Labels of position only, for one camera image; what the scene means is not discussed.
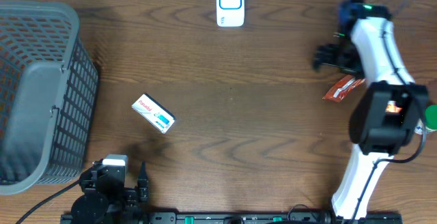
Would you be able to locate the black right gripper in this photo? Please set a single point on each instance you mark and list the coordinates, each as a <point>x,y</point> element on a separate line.
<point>323,54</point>

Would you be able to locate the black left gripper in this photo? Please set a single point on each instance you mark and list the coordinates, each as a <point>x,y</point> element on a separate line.
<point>131,197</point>

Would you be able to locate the orange Top chocolate bar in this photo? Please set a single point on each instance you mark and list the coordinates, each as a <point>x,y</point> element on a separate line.
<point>342,88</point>

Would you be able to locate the white Panadol box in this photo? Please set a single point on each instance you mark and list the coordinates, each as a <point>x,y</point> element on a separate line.
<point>154,113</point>

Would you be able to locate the green lid white jar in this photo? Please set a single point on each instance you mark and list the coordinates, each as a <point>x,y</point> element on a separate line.
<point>430,120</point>

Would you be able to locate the small orange snack box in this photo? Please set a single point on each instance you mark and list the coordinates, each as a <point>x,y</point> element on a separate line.
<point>392,108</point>

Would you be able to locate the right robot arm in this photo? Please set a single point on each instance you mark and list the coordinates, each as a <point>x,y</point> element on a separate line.
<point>384,120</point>

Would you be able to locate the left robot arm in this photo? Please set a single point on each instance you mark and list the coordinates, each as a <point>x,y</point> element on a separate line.
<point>106,199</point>

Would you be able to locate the white barcode scanner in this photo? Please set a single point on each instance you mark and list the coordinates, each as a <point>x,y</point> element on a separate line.
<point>230,13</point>

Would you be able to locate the grey plastic mesh basket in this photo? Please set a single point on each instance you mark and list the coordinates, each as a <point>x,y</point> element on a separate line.
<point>48,93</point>

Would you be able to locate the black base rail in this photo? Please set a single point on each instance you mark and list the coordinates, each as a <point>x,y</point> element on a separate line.
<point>300,216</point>

